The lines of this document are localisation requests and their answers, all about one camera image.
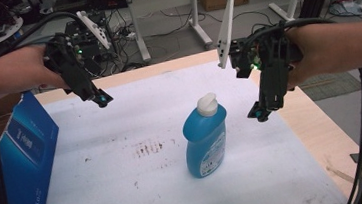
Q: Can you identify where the person's right hand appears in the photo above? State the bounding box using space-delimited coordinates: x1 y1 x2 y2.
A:
281 21 340 92

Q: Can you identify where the blue detergent bottle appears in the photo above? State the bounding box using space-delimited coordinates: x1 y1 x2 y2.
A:
178 91 234 181

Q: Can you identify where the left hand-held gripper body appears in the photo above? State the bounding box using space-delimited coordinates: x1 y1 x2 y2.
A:
39 8 116 107

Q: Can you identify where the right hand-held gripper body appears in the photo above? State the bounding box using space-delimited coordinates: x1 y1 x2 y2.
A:
211 0 308 116

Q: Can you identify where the blue cardboard box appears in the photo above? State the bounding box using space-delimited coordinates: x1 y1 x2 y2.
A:
0 88 68 204

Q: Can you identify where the white table mat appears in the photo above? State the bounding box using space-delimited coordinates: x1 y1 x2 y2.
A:
0 48 349 204

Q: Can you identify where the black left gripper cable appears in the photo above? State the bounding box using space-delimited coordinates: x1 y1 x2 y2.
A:
0 9 100 204

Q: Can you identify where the person's left hand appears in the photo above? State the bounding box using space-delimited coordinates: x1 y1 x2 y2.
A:
4 42 69 96

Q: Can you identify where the white power strip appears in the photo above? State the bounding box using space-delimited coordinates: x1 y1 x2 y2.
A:
121 30 138 42

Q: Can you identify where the black electronic device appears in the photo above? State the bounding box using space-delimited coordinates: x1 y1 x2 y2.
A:
63 15 115 81

